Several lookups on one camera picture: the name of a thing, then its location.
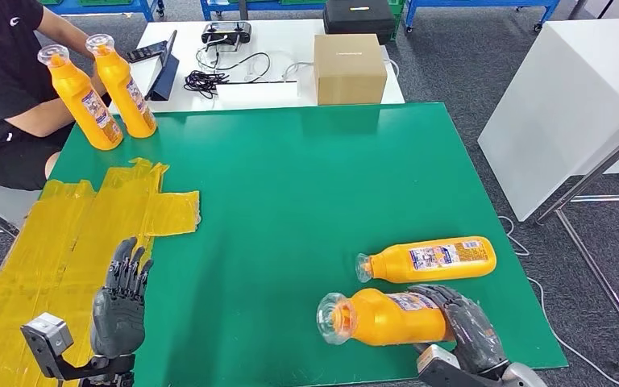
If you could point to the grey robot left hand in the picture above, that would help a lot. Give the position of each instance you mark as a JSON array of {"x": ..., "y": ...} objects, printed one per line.
[{"x": 120, "y": 320}]

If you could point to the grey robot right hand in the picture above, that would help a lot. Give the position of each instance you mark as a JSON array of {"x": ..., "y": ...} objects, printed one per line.
[{"x": 472, "y": 331}]

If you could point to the orange detergent bottle clear cap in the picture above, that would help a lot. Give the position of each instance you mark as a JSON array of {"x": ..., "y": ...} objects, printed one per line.
[
  {"x": 82, "y": 107},
  {"x": 122, "y": 91},
  {"x": 475, "y": 264},
  {"x": 389, "y": 320}
]

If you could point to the black smartphone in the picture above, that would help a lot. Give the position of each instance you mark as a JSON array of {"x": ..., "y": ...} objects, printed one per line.
[{"x": 146, "y": 52}]

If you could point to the person's right forearm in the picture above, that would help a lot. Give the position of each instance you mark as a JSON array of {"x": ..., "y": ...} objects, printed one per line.
[{"x": 42, "y": 120}]

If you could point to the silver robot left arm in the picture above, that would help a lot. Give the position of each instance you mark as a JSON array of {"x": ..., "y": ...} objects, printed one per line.
[{"x": 106, "y": 374}]

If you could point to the person's left forearm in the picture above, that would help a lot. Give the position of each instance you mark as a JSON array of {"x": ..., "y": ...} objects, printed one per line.
[{"x": 64, "y": 29}]

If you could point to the white block table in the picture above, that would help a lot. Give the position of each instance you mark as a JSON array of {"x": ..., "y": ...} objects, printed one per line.
[{"x": 560, "y": 107}]

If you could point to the tablet in blue case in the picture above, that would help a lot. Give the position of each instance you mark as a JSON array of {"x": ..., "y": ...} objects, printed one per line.
[{"x": 167, "y": 77}]

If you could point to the person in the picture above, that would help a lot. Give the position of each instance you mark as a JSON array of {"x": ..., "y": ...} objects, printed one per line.
[{"x": 0, "y": 75}]

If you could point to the brown cardboard box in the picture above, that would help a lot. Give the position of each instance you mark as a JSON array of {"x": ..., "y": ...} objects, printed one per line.
[{"x": 348, "y": 72}]

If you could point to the black remote controller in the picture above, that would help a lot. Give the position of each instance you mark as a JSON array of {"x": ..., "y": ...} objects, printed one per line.
[{"x": 226, "y": 32}]

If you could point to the blue metal rack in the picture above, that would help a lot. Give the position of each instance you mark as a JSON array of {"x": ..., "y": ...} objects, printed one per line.
[
  {"x": 261, "y": 5},
  {"x": 475, "y": 4},
  {"x": 101, "y": 6}
]

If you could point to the green plastic crate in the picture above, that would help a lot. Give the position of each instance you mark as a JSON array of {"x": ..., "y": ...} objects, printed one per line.
[{"x": 399, "y": 18}]

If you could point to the black hard case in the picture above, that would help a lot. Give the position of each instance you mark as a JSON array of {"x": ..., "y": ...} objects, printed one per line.
[{"x": 358, "y": 20}]

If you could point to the white desk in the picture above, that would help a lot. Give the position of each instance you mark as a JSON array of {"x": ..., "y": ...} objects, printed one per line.
[{"x": 288, "y": 34}]

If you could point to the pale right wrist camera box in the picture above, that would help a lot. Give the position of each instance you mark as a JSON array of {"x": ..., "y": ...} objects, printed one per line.
[{"x": 443, "y": 368}]

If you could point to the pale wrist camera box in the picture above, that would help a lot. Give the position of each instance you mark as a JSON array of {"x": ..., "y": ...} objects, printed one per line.
[
  {"x": 48, "y": 339},
  {"x": 443, "y": 368}
]

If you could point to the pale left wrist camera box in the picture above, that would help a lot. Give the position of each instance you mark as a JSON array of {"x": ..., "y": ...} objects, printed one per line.
[{"x": 48, "y": 339}]

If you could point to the metal stand frame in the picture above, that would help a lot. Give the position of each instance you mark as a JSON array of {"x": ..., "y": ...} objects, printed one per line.
[{"x": 598, "y": 171}]

